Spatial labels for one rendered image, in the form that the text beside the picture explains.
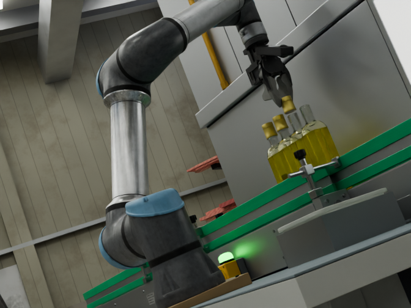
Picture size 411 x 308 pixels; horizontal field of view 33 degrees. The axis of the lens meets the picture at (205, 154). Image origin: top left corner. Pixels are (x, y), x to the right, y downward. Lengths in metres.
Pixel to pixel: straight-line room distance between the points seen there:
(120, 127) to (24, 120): 9.25
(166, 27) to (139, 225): 0.48
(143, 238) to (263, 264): 0.61
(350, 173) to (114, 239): 0.63
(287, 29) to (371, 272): 1.51
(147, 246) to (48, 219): 9.06
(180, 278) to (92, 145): 9.45
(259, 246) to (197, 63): 0.87
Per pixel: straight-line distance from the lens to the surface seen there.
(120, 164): 1.59
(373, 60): 1.88
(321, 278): 0.68
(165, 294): 1.40
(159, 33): 1.62
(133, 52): 1.61
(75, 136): 10.81
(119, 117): 1.64
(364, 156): 1.72
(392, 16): 1.83
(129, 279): 2.78
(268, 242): 1.91
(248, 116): 2.35
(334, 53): 1.97
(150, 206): 1.40
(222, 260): 2.01
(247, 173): 2.42
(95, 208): 10.54
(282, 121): 1.98
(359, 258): 0.70
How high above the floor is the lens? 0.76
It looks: 11 degrees up
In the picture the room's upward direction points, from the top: 21 degrees counter-clockwise
